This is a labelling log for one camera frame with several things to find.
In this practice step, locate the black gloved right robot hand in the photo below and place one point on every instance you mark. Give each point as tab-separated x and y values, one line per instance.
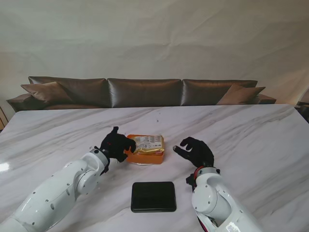
198	152

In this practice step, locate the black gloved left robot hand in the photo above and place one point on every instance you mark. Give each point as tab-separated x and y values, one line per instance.
116	146

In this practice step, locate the orange plastic tissue box cover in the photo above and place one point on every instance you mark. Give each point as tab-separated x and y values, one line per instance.
144	159

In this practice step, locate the gold tissue pack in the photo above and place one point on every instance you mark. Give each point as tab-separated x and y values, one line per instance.
149	146

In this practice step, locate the black tissue box base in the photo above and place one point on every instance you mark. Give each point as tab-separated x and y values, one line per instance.
154	197

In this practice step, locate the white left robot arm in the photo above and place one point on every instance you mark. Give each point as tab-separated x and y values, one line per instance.
55	193

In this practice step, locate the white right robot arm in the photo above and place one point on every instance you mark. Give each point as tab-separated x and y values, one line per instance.
217	203

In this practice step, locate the brown leather sofa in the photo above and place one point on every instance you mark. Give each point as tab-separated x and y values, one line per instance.
144	93

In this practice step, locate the brown throw pillow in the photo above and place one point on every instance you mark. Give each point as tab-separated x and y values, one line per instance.
48	93
241	95

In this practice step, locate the dark background equipment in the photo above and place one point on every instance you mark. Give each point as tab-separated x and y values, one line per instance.
303	106

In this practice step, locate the wooden background furniture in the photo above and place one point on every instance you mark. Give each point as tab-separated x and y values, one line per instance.
2	118

